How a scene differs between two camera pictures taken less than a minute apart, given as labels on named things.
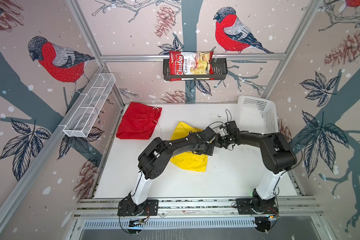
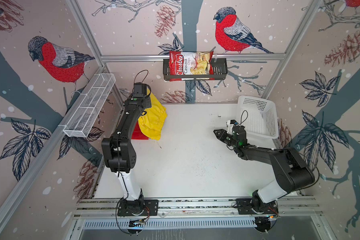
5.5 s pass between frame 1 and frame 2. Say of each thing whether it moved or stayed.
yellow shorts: moved
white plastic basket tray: stayed
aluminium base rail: stayed
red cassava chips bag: stayed
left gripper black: moved
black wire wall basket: stayed
